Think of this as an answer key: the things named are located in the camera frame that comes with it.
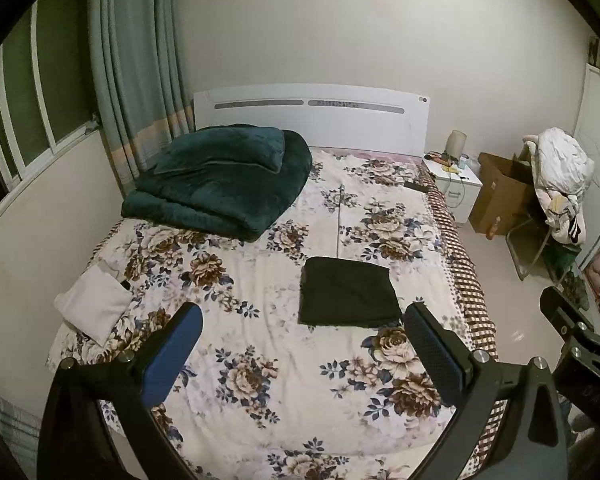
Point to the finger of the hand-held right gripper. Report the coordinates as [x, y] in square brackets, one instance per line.
[562, 307]

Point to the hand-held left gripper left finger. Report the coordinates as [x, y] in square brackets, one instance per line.
[175, 355]

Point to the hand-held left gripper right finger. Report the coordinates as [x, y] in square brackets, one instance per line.
[437, 355]

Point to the dark striped garment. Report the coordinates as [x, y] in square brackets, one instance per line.
[347, 292]

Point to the pile of white clothes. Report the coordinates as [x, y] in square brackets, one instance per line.
[565, 170]

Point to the white folded cloth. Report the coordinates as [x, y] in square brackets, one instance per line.
[95, 300]

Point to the small brown bottle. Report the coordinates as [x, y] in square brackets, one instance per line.
[495, 227]

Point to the bed with floral sheet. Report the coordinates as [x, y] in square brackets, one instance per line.
[260, 280]

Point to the brown cardboard box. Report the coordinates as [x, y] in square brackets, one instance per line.
[500, 195]

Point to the white nightstand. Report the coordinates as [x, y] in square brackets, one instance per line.
[465, 195]

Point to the dark green plush blanket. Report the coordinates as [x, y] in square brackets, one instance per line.
[215, 180]

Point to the beige table lamp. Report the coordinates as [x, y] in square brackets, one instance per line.
[456, 142]

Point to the white bed headboard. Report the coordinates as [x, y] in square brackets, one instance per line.
[310, 120]

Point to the grey-blue curtain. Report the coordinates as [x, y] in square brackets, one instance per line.
[135, 70]

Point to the white framed window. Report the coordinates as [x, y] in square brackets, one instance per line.
[35, 95]

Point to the metal frame chair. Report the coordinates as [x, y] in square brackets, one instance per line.
[522, 250]

